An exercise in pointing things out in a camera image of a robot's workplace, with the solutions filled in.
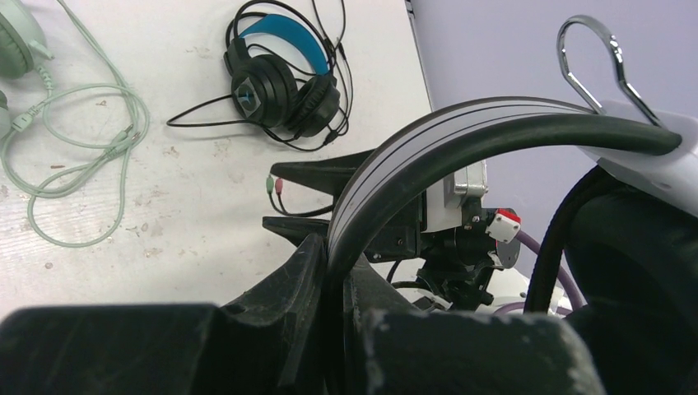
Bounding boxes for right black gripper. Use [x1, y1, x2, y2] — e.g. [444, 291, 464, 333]
[262, 150, 426, 262]

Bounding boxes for mint green headphones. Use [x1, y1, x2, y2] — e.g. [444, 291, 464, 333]
[0, 0, 56, 137]

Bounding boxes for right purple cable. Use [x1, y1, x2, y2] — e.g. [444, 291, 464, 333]
[493, 229, 584, 318]

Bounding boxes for thin black headphone cable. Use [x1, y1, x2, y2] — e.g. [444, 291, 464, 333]
[165, 0, 355, 152]

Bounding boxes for mint green headphone cable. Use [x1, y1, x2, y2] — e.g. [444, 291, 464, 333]
[0, 0, 151, 249]

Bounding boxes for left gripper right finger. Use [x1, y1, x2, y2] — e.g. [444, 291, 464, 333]
[343, 259, 605, 394]

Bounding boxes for white black headphones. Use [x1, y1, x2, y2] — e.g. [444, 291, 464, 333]
[323, 16, 697, 394]

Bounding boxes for black blue headphones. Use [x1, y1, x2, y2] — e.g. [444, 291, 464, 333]
[223, 12, 340, 137]

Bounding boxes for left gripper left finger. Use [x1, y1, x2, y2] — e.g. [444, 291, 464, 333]
[1, 235, 326, 394]

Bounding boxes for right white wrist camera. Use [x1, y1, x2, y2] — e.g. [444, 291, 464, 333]
[423, 160, 521, 244]

